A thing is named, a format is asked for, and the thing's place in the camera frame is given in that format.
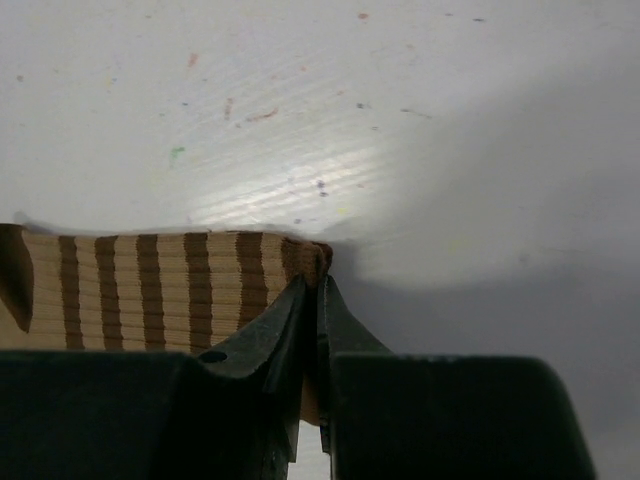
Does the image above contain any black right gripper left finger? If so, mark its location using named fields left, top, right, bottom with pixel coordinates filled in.
left=198, top=275, right=306, bottom=461

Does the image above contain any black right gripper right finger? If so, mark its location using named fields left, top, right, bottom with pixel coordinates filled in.
left=317, top=275, right=393, bottom=455

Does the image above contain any brown striped sock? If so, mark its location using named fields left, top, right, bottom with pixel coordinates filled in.
left=0, top=223, right=335, bottom=426

